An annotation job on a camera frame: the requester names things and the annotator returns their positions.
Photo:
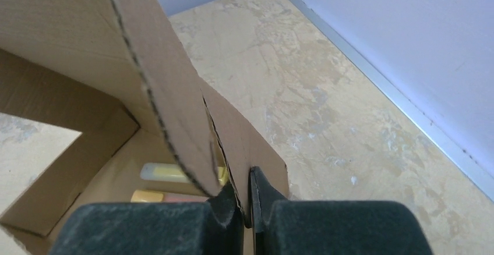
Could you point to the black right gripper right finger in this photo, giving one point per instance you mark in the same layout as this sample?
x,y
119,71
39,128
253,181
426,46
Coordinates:
x,y
283,226

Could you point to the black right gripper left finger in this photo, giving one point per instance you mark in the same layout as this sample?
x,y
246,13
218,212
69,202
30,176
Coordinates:
x,y
214,226

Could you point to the yellow marker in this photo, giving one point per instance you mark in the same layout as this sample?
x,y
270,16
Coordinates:
x,y
157,172

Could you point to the brown cardboard box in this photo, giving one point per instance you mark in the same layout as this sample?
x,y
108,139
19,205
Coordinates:
x,y
116,71

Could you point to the orange marker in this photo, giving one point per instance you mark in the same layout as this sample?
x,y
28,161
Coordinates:
x,y
147,196

